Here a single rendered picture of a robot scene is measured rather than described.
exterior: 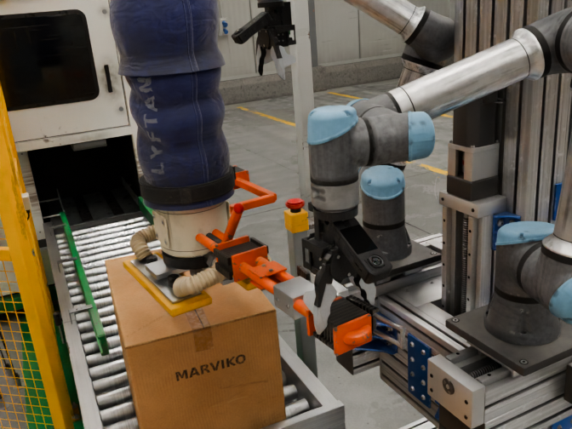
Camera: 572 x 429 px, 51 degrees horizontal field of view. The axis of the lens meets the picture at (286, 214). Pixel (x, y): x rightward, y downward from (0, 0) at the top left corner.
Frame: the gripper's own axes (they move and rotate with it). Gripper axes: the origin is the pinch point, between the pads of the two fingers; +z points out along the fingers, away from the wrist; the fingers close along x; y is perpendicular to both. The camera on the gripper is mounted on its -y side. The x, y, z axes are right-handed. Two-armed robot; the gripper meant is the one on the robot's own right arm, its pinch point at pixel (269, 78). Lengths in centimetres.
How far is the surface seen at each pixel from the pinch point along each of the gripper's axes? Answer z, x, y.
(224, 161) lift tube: 13.5, -26.4, -25.4
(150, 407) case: 76, -19, -51
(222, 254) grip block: 28, -44, -35
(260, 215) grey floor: 152, 289, 114
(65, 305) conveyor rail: 93, 90, -61
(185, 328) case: 57, -19, -38
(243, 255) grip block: 28, -47, -31
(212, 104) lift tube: 0.0, -27.2, -26.9
